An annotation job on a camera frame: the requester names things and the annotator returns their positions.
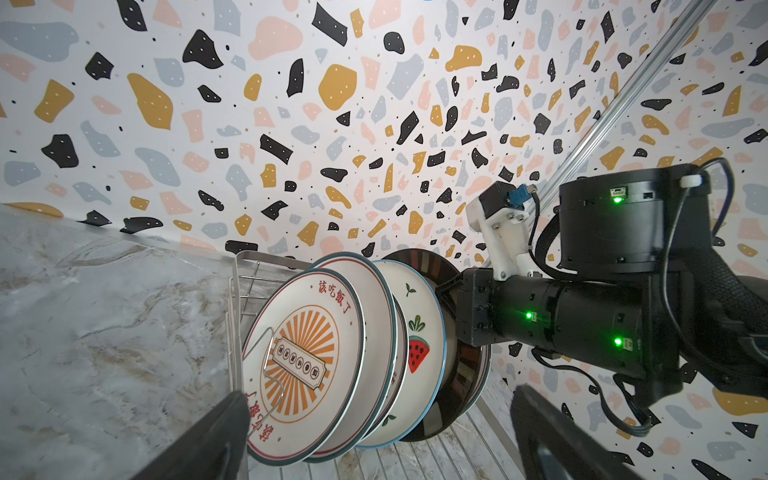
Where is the white plate red rim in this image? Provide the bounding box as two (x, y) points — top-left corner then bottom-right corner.
(306, 252), (397, 463)

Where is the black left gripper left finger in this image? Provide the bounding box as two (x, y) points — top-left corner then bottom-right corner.
(133, 391), (250, 479)

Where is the wire dish rack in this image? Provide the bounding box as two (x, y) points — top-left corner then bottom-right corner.
(226, 250), (523, 480)

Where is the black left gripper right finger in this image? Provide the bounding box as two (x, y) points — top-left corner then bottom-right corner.
(510, 385), (639, 479)

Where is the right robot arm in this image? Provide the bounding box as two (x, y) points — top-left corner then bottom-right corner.
(438, 164), (767, 407)

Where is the watermelon pattern plate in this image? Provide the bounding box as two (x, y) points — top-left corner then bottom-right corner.
(358, 260), (447, 449)

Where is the aluminium corner post right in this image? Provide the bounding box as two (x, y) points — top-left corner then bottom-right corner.
(540, 0), (717, 211)

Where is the orange sunburst plate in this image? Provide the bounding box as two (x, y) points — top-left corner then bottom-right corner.
(242, 268), (365, 467)

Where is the dark rimmed cream plate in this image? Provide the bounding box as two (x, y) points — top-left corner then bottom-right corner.
(385, 248), (491, 443)

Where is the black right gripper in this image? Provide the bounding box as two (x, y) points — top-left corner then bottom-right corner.
(454, 268), (498, 347)

